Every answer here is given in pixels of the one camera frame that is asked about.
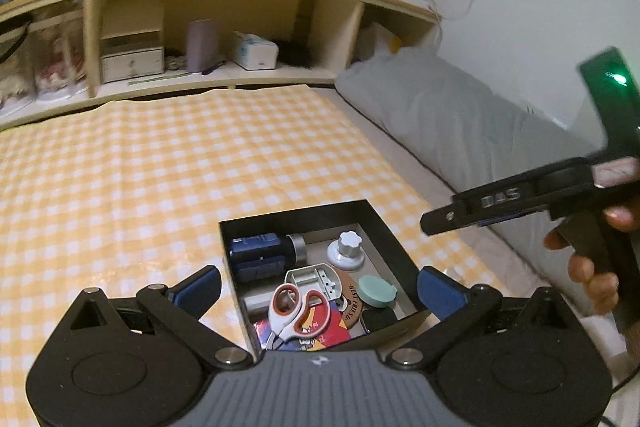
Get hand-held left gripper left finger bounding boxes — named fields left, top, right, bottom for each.
left=62, top=264, right=253, bottom=370

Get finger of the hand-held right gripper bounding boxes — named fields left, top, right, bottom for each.
left=420, top=179, right=553, bottom=238

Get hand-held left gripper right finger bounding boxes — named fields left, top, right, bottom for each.
left=385, top=265, right=576, bottom=370

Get white rectangular block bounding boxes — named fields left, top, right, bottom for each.
left=242, top=293, right=275, bottom=315

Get black cardboard box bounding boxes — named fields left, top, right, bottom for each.
left=218, top=199, right=432, bottom=353

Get small black case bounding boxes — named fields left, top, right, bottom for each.
left=361, top=307, right=398, bottom=334

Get dark blue bottle silver cap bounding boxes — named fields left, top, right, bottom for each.
left=229, top=232, right=307, bottom=283

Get round cork panda coaster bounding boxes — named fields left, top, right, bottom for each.
left=327, top=274, right=371, bottom=338

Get orange handled scissors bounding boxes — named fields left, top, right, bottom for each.
left=267, top=283, right=332, bottom=350

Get small white bottle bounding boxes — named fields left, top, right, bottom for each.
left=326, top=231, right=365, bottom=270

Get grey plastic case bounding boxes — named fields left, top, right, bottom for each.
left=284, top=263, right=340, bottom=303

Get colourful card box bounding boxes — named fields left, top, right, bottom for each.
left=252, top=307, right=353, bottom=353

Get person's right hand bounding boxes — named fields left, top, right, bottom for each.
left=544, top=206, right=640, bottom=315

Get grey pillow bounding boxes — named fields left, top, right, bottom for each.
left=334, top=47, right=640, bottom=288

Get yellow checked mat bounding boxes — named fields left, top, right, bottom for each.
left=0, top=84, right=481, bottom=358

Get white plush toy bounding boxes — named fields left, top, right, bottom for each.
left=360, top=22, right=403, bottom=55

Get white drawer organizer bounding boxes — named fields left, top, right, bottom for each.
left=99, top=4, right=166, bottom=82

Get purple container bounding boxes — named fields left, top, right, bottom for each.
left=187, top=19, right=219, bottom=75

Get white tissue box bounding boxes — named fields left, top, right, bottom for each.
left=232, top=31, right=280, bottom=70

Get clear doll display case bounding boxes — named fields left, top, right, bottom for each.
left=30, top=14, right=86, bottom=95

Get black bag handle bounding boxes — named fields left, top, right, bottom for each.
left=0, top=17, right=32, bottom=62

